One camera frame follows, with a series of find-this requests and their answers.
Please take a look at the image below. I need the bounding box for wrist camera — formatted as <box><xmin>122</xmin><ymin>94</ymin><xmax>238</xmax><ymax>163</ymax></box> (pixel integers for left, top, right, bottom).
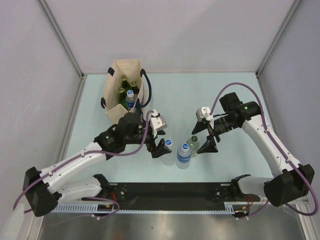
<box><xmin>149</xmin><ymin>109</ymin><xmax>168</xmax><ymax>138</ymax></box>
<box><xmin>195</xmin><ymin>106</ymin><xmax>214</xmax><ymax>128</ymax></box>

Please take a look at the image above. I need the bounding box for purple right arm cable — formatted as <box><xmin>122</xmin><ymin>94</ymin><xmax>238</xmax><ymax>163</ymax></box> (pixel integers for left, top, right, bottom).
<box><xmin>211</xmin><ymin>82</ymin><xmax>318</xmax><ymax>216</ymax></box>

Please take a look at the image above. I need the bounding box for green glass bottle front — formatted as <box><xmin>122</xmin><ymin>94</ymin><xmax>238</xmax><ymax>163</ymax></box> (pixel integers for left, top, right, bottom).
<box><xmin>118</xmin><ymin>87</ymin><xmax>127</xmax><ymax>102</ymax></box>

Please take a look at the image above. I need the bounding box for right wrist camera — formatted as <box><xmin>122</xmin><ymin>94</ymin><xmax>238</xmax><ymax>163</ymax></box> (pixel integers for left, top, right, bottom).
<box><xmin>195</xmin><ymin>106</ymin><xmax>214</xmax><ymax>128</ymax></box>

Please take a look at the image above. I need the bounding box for blue label water bottle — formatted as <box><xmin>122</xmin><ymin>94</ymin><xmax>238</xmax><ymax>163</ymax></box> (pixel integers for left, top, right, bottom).
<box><xmin>176</xmin><ymin>143</ymin><xmax>192</xmax><ymax>169</ymax></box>
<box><xmin>125</xmin><ymin>89</ymin><xmax>138</xmax><ymax>110</ymax></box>

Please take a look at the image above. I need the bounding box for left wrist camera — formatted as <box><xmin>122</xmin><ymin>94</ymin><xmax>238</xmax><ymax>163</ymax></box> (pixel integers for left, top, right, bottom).
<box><xmin>149</xmin><ymin>109</ymin><xmax>168</xmax><ymax>138</ymax></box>

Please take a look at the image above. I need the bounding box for clear glass bottle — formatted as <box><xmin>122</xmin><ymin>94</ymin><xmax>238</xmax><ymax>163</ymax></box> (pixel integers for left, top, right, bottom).
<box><xmin>186</xmin><ymin>135</ymin><xmax>200</xmax><ymax>157</ymax></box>

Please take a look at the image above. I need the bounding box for green glass bottle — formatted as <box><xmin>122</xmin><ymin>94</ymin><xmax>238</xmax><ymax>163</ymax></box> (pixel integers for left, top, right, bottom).
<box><xmin>118</xmin><ymin>87</ymin><xmax>127</xmax><ymax>102</ymax></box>
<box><xmin>121</xmin><ymin>75</ymin><xmax>131</xmax><ymax>91</ymax></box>

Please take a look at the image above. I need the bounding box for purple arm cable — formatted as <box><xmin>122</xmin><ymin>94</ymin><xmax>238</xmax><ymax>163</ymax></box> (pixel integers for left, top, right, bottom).
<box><xmin>211</xmin><ymin>82</ymin><xmax>318</xmax><ymax>216</ymax></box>
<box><xmin>12</xmin><ymin>111</ymin><xmax>157</xmax><ymax>213</ymax></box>

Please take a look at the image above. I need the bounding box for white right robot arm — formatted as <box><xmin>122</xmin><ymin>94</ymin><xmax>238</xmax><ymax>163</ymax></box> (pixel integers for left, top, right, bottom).
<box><xmin>191</xmin><ymin>92</ymin><xmax>315</xmax><ymax>207</ymax></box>

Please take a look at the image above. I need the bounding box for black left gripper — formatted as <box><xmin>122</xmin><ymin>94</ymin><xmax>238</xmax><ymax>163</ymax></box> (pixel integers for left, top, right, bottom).
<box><xmin>124</xmin><ymin>127</ymin><xmax>171</xmax><ymax>158</ymax></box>

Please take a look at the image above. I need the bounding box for beige canvas tote bag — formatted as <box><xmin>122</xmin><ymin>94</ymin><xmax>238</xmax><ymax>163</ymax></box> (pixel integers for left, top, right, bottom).
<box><xmin>100</xmin><ymin>59</ymin><xmax>152</xmax><ymax>124</ymax></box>

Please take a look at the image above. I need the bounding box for clear plastic water bottle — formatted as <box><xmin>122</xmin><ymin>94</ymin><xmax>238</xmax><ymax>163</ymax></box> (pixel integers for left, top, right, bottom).
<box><xmin>160</xmin><ymin>139</ymin><xmax>175</xmax><ymax>166</ymax></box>

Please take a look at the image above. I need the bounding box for white cable duct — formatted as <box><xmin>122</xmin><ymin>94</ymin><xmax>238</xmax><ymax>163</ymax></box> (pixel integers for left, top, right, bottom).
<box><xmin>46</xmin><ymin>202</ymin><xmax>251</xmax><ymax>215</ymax></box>

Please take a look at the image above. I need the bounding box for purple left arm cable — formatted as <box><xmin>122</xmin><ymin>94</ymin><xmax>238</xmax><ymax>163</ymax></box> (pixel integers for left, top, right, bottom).
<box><xmin>12</xmin><ymin>111</ymin><xmax>157</xmax><ymax>213</ymax></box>

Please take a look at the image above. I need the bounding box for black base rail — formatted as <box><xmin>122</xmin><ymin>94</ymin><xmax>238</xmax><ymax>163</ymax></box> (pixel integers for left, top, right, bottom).
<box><xmin>106</xmin><ymin>182</ymin><xmax>260</xmax><ymax>202</ymax></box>

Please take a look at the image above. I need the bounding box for green bottle red label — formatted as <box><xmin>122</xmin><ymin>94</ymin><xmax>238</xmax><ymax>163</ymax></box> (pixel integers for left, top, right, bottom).
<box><xmin>130</xmin><ymin>81</ymin><xmax>140</xmax><ymax>95</ymax></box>

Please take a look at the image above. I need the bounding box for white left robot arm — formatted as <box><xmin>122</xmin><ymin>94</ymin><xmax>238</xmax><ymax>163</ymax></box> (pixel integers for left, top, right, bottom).
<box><xmin>22</xmin><ymin>110</ymin><xmax>171</xmax><ymax>217</ymax></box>

